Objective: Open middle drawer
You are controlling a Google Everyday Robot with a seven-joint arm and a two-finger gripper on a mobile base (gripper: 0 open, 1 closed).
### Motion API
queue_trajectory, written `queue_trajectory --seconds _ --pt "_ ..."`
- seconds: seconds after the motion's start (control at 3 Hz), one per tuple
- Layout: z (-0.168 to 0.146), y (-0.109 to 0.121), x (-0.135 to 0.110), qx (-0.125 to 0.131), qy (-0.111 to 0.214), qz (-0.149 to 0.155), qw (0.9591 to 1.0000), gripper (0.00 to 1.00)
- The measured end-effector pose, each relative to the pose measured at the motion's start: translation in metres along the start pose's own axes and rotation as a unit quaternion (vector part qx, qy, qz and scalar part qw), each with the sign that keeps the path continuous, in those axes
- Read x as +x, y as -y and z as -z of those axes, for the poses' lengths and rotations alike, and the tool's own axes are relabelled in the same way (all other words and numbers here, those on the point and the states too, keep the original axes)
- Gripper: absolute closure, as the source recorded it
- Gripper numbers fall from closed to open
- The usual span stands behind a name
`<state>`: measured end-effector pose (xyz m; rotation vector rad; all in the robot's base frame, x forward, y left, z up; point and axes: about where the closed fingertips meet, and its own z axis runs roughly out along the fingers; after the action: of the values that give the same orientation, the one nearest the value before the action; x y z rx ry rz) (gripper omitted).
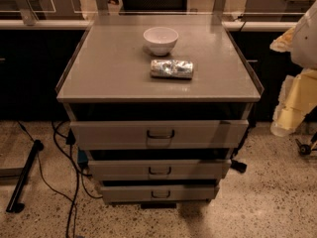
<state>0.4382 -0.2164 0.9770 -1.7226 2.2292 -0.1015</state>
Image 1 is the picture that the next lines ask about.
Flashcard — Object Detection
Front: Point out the black floor cable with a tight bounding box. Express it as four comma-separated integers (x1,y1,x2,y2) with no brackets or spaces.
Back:
16,120,103,238

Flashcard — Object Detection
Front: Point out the white ceramic bowl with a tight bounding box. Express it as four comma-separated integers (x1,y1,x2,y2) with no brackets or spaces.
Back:
144,27,178,57

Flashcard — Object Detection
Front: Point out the grey drawer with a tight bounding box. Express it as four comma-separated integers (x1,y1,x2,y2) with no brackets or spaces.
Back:
100,184,220,203
88,160,231,180
70,120,249,150

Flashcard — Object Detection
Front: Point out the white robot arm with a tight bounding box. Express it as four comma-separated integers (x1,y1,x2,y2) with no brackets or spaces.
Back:
269,2,317,137

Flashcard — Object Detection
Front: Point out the black power plug block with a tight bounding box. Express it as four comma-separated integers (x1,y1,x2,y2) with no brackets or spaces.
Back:
231,160,247,174

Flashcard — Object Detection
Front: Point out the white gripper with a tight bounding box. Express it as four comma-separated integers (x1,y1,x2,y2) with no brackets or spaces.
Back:
269,27,317,137

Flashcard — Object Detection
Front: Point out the grey drawer cabinet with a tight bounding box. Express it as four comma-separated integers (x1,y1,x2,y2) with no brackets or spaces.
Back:
54,14,264,210

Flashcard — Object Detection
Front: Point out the black caster wheel right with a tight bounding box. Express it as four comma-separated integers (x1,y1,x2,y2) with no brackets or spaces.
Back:
295,132,317,156

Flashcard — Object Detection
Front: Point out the crumpled silver foil packet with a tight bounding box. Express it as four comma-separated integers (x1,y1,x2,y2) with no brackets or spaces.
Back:
151,59,194,79

